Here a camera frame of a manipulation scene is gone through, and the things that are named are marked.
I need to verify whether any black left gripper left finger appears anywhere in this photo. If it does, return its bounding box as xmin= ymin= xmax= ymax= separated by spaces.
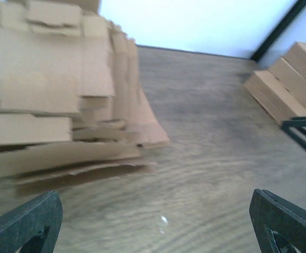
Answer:
xmin=0 ymin=191 xmax=63 ymax=252

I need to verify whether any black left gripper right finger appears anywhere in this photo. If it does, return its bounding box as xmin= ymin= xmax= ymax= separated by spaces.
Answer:
xmin=249 ymin=189 xmax=306 ymax=252

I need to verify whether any folded brown cardboard box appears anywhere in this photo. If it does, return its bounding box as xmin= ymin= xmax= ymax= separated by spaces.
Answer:
xmin=244 ymin=42 xmax=306 ymax=124

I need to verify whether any stack of flat cardboard blanks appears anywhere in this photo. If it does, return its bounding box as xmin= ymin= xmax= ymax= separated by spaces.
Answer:
xmin=0 ymin=1 xmax=169 ymax=184

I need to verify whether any black aluminium frame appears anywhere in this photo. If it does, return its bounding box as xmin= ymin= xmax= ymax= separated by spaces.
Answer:
xmin=249 ymin=0 xmax=306 ymax=63

